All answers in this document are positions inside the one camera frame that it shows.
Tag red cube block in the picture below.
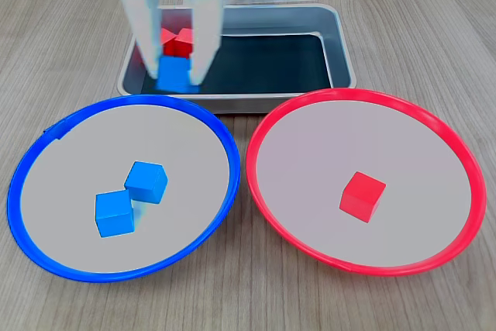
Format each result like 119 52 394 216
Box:
339 171 388 224
170 27 194 59
160 27 177 57

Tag blue cube block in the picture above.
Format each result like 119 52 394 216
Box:
95 189 136 238
157 55 201 95
123 160 169 205

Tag silver metal tray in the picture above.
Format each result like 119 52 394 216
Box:
116 4 357 114

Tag black tray liner mat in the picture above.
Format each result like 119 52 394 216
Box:
139 33 334 95

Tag blue-rimmed white dish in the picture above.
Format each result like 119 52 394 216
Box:
6 94 241 284

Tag red-rimmed white dish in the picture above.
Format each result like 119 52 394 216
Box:
246 88 487 278

